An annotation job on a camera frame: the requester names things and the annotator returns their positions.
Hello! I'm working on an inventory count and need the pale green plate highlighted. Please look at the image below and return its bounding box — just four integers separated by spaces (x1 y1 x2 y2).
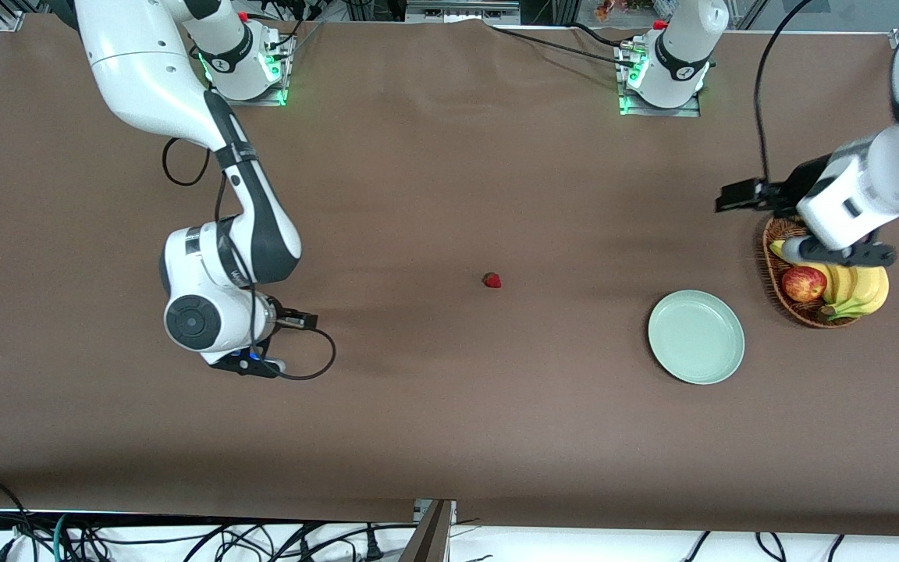
648 290 746 386

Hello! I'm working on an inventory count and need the brown wicker basket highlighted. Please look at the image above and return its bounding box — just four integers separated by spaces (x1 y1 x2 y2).
762 215 864 329

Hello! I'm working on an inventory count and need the red apple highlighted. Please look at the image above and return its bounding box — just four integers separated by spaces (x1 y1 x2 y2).
781 266 828 304

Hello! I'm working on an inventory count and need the yellow banana bunch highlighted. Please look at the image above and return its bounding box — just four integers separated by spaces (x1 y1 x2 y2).
769 238 890 321

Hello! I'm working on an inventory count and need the brown table cover sheet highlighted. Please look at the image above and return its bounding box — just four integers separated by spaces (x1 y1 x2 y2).
0 14 899 538

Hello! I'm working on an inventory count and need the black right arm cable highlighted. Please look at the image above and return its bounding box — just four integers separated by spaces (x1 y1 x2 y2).
162 137 337 382

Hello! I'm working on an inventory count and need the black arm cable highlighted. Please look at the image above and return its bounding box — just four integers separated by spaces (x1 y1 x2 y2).
754 0 815 188
162 137 337 382

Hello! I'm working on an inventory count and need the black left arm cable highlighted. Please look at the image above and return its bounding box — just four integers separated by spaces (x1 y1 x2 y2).
754 0 815 188

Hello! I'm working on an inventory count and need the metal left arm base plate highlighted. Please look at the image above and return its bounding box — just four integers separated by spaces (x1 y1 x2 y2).
617 43 702 118

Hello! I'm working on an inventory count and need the black table cable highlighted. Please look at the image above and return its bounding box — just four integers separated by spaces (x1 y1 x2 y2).
567 22 645 52
489 26 638 69

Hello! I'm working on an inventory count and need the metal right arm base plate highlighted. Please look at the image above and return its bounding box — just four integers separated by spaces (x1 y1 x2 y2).
206 35 294 107

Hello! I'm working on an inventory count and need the dark metal post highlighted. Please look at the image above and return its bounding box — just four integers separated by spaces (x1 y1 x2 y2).
397 498 458 562

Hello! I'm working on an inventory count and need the metal frame rail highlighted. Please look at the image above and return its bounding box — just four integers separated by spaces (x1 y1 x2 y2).
405 0 522 24

